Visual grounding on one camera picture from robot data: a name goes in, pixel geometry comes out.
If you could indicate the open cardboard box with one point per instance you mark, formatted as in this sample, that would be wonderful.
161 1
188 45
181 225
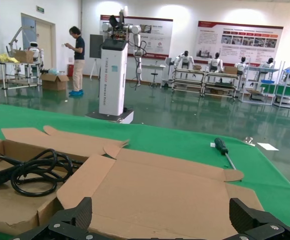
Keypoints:
159 195

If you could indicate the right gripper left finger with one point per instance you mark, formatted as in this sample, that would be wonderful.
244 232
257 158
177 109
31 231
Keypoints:
80 215

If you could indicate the open cardboard carton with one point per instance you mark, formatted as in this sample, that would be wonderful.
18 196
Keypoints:
57 83

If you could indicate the black stool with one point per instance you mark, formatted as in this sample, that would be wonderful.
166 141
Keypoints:
155 73

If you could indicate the brown cardboard carton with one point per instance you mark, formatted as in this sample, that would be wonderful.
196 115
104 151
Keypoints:
24 57

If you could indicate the green table cloth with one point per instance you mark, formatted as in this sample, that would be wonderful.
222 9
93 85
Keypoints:
172 140

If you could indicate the white desk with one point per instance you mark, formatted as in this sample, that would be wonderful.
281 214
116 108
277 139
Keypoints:
154 65

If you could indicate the white flat bar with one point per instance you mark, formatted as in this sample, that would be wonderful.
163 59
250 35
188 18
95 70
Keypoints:
267 146

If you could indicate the white hoist frame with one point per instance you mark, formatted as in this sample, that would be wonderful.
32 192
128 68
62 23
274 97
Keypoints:
17 35

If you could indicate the person in dark shirt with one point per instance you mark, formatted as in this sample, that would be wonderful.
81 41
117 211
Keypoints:
79 47

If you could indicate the small white paper tag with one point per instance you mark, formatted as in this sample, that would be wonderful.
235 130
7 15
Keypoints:
213 145

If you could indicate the yellow bag heap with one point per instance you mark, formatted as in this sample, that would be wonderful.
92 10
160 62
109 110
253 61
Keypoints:
5 58

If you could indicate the black panel on stand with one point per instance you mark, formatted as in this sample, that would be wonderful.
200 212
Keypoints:
96 46

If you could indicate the open cardboard box torn rim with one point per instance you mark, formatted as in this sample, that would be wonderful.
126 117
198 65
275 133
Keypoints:
9 207

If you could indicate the red bin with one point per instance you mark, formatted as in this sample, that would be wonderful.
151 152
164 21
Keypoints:
70 71

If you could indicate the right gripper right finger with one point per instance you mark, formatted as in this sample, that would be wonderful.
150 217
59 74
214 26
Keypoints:
242 217

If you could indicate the small metal bracket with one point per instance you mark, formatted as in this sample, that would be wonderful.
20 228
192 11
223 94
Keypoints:
249 141

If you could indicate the wide red white info board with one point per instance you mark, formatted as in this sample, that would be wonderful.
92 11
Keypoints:
240 32

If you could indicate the grey door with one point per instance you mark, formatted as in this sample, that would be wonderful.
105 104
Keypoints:
47 45

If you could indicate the small white humanoid robot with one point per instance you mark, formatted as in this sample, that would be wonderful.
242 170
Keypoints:
35 51

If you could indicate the pipe rack workbench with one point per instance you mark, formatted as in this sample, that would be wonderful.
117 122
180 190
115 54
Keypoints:
221 85
187 81

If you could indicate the teal plastic bag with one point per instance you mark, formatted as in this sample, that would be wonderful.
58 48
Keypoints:
53 72

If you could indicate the green exit sign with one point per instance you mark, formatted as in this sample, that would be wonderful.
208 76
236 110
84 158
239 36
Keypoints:
40 9

